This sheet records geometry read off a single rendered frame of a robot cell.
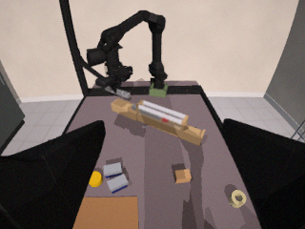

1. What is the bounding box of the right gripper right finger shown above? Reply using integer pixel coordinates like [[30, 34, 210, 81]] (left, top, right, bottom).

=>
[[221, 118, 305, 229]]

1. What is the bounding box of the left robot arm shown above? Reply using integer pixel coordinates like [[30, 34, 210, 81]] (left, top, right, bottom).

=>
[[87, 10, 168, 90]]

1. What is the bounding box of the yellow cylinder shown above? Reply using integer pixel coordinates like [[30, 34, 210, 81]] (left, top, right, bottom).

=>
[[89, 171, 103, 187]]

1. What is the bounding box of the brown clipboard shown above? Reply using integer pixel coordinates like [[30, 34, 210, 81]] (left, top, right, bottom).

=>
[[72, 197, 135, 229]]

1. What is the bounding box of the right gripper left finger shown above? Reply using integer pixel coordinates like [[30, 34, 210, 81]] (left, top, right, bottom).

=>
[[0, 120, 106, 229]]

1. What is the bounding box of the small tan wooden block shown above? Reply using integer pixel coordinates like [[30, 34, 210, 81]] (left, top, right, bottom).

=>
[[174, 169, 192, 183]]

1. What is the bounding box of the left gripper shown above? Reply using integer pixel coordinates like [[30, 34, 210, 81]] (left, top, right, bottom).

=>
[[95, 60, 122, 93]]

